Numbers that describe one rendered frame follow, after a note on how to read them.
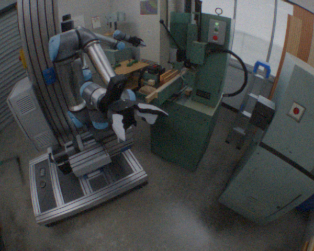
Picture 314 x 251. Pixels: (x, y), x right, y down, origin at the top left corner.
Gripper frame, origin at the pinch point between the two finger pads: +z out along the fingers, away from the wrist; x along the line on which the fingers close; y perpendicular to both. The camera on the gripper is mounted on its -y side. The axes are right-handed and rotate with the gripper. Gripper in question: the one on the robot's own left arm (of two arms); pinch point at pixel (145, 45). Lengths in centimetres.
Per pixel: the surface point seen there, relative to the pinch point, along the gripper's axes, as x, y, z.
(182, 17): 48, 38, -7
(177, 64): 13.0, 43.1, 15.6
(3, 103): -237, -69, -215
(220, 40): 53, 69, 7
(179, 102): -4, 70, 23
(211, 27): 55, 63, 1
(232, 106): -7, 18, 180
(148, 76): -10.7, 39.5, 3.1
